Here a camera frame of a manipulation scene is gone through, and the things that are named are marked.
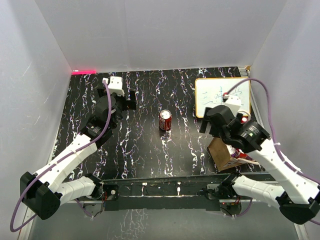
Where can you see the pink LED strip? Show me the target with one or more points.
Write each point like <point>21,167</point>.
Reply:
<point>83,72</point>

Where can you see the yellow framed whiteboard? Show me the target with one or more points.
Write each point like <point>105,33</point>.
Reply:
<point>209,93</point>

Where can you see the canvas bag with cat print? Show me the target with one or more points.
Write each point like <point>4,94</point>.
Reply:
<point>222,155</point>

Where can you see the red coke can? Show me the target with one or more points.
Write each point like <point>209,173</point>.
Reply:
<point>165,120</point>
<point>242,155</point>

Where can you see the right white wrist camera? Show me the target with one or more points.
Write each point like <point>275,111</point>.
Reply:
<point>231,101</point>

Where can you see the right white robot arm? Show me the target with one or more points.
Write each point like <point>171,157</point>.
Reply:
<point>296,197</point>

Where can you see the purple Fanta can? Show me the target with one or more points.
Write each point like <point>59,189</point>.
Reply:
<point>232,151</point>

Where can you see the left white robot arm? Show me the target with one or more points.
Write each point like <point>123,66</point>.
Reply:
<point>44,191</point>

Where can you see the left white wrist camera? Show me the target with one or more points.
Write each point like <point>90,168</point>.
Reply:
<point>115,85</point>

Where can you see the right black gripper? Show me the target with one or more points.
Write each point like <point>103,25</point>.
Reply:
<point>204,126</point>

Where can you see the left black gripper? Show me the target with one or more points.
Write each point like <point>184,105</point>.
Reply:
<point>130,104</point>

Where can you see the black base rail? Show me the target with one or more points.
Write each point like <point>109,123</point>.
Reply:
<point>169,193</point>

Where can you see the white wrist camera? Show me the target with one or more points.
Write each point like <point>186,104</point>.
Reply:
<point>231,101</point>
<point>115,85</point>

